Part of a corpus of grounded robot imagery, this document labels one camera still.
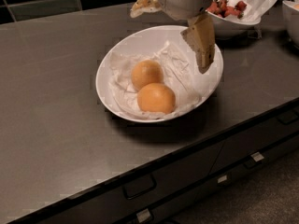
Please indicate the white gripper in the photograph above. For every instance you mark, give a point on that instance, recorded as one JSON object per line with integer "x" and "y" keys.
{"x": 199, "y": 31}

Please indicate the orange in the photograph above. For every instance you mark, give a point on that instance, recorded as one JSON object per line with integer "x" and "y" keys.
{"x": 156, "y": 97}
{"x": 146, "y": 72}

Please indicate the white paper in large bowl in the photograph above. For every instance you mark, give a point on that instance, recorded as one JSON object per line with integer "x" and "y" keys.
{"x": 177, "y": 77}

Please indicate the white bowl with strawberries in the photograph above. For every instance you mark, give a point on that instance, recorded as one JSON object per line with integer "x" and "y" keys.
{"x": 231, "y": 26}

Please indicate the large white bowl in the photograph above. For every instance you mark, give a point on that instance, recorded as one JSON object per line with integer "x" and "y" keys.
{"x": 146, "y": 42}

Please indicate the white bowl at right edge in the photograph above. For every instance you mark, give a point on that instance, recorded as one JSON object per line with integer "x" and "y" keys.
{"x": 290, "y": 9}

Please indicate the red strawberries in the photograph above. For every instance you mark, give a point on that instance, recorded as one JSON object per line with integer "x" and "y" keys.
{"x": 222, "y": 9}

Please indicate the right dark drawer front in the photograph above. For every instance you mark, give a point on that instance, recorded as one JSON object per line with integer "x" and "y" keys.
{"x": 279, "y": 124}

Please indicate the dark drawer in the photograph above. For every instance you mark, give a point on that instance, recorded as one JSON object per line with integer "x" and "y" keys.
{"x": 279, "y": 124}
{"x": 142, "y": 191}
{"x": 158, "y": 212}

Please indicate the lower dark drawer front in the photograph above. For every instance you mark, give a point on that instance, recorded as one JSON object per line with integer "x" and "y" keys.
{"x": 158, "y": 212}

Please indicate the left dark drawer front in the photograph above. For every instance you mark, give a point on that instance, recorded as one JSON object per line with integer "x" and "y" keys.
{"x": 142, "y": 191}

